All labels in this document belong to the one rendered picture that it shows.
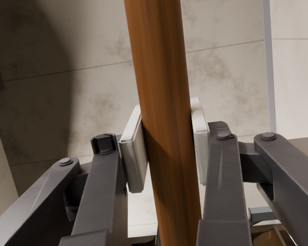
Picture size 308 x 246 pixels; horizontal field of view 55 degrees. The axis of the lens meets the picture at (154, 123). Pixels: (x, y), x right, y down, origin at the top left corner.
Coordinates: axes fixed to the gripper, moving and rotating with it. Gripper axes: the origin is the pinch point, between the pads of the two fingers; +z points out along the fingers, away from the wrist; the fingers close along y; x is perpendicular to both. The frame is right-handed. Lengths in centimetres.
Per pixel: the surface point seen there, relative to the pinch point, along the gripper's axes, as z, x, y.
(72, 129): 362, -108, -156
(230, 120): 362, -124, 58
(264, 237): 143, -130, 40
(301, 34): 276, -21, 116
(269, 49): 364, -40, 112
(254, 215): 85, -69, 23
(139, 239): 152, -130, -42
